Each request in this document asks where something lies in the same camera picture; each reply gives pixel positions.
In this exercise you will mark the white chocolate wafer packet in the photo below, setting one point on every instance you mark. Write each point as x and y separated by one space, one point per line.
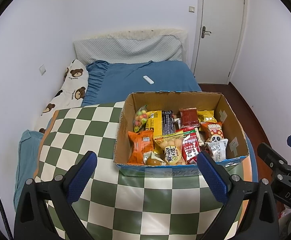
177 122

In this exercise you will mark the pale yellow puff bag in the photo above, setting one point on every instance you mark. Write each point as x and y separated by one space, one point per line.
169 148

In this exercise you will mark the white door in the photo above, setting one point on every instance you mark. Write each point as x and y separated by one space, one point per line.
216 55

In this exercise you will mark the orange panda snack bag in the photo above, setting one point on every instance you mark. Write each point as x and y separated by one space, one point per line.
213 131

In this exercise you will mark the dark red snack packet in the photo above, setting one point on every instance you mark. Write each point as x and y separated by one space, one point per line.
189 117

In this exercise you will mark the wall socket left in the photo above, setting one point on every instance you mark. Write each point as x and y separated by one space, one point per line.
42 69

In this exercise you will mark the white quilted pillow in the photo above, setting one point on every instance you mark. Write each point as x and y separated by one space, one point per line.
134 46

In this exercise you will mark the bear print pillow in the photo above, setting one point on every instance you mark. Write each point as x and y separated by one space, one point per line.
70 95

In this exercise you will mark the colorful candy ball bag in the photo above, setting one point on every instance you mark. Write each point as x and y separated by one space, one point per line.
140 118

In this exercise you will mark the red spicy strip packet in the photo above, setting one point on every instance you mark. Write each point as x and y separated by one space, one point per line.
190 147

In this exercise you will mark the green white checkered mat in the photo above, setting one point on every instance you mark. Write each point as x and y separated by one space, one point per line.
115 206

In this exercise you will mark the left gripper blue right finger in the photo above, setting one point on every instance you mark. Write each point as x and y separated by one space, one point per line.
260 219

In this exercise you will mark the cardboard milk box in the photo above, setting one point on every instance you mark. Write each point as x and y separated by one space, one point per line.
236 150

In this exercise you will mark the white green snack bag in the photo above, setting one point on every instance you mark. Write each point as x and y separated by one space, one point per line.
217 149

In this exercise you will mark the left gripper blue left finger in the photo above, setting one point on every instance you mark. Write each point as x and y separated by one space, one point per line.
33 220

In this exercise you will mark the wall light switch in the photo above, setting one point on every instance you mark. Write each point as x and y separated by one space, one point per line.
191 9

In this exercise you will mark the white remote control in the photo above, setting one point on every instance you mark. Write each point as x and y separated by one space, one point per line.
148 79

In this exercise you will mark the yellow black snack bag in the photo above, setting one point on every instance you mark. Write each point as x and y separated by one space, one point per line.
160 122

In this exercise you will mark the door handle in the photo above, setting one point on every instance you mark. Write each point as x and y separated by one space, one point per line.
205 32

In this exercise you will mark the blue bed sheet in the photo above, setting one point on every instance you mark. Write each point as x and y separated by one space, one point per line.
109 83

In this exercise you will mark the orange snack packet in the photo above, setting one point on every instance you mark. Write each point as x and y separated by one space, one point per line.
142 143

